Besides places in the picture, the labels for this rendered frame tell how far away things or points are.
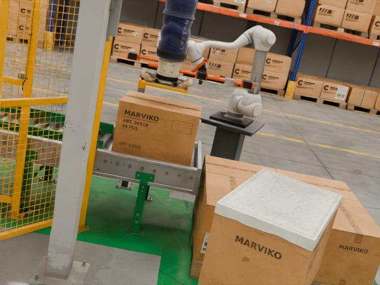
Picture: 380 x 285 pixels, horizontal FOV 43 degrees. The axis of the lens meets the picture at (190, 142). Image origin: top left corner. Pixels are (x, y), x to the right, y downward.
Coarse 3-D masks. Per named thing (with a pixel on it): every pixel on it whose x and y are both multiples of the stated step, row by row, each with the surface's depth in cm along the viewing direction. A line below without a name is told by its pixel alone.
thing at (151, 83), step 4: (144, 80) 357; (156, 80) 355; (144, 84) 352; (148, 84) 352; (152, 84) 352; (156, 84) 352; (160, 84) 354; (164, 84) 356; (168, 84) 359; (176, 84) 356; (164, 88) 353; (168, 88) 353; (172, 88) 353; (176, 88) 354; (180, 88) 354; (184, 88) 357; (184, 92) 354
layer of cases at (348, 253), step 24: (216, 168) 376; (240, 168) 387; (264, 168) 399; (216, 192) 329; (336, 192) 378; (336, 216) 331; (360, 216) 340; (336, 240) 313; (360, 240) 312; (336, 264) 318; (360, 264) 317
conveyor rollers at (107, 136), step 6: (30, 120) 393; (36, 120) 404; (42, 120) 400; (36, 126) 383; (42, 126) 393; (48, 126) 390; (102, 138) 390; (108, 138) 394; (192, 156) 390; (192, 162) 375
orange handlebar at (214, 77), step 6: (150, 60) 386; (156, 60) 386; (150, 66) 360; (156, 66) 360; (180, 72) 361; (186, 72) 361; (192, 72) 361; (210, 78) 362; (216, 78) 362; (222, 78) 366; (240, 84) 364
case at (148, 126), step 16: (128, 96) 367; (144, 96) 378; (128, 112) 353; (144, 112) 352; (160, 112) 351; (176, 112) 351; (192, 112) 360; (128, 128) 356; (144, 128) 356; (160, 128) 355; (176, 128) 354; (192, 128) 353; (112, 144) 361; (128, 144) 360; (144, 144) 359; (160, 144) 358; (176, 144) 358; (192, 144) 357; (160, 160) 362; (176, 160) 361
